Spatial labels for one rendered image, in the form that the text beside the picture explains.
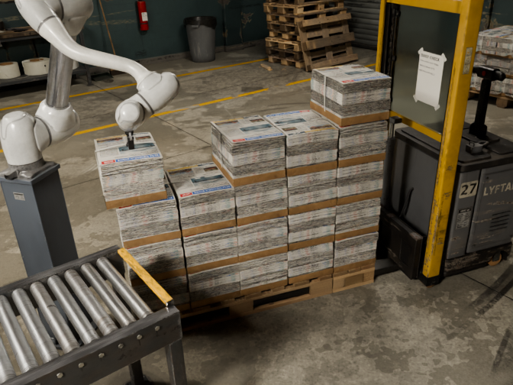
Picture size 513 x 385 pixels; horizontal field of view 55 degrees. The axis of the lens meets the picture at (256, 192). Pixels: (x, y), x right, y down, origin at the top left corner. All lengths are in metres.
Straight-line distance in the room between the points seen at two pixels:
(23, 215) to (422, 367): 2.09
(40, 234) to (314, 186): 1.40
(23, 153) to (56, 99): 0.29
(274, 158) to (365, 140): 0.51
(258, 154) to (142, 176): 0.57
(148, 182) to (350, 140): 1.06
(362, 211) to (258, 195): 0.66
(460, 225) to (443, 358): 0.81
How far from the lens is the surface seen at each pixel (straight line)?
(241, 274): 2.76
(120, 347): 1.73
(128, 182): 2.37
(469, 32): 2.66
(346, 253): 3.00
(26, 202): 2.55
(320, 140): 2.57
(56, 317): 1.87
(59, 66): 2.40
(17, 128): 2.44
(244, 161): 2.45
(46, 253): 2.65
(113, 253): 2.14
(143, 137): 2.59
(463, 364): 2.83
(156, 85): 1.98
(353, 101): 2.60
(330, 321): 2.92
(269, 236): 2.69
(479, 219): 3.25
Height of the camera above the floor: 1.92
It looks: 27 degrees down
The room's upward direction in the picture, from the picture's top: 2 degrees counter-clockwise
